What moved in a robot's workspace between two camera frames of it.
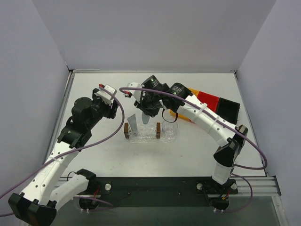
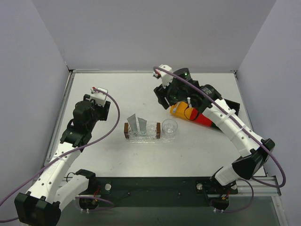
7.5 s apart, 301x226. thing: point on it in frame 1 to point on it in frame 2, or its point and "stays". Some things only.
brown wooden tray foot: [126, 131] stays
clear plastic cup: [169, 129] stays
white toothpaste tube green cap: [145, 118] to [143, 124]
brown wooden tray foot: [158, 133] stays
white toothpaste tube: [132, 122] stays
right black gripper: [146, 109] to [160, 97]
